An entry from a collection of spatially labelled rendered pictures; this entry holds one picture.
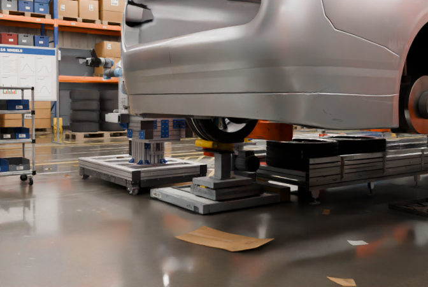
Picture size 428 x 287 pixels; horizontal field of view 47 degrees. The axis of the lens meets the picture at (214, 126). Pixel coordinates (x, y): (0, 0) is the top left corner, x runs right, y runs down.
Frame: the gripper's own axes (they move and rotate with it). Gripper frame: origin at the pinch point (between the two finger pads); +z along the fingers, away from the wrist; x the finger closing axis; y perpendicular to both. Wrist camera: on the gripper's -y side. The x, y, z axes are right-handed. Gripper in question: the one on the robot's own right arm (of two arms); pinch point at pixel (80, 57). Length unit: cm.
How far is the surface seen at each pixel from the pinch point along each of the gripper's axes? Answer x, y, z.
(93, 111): 526, 134, -432
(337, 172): -192, 73, -134
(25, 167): 80, 118, -3
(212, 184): -135, 85, -33
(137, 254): -174, 101, 80
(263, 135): -133, 50, -103
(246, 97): -235, 3, 79
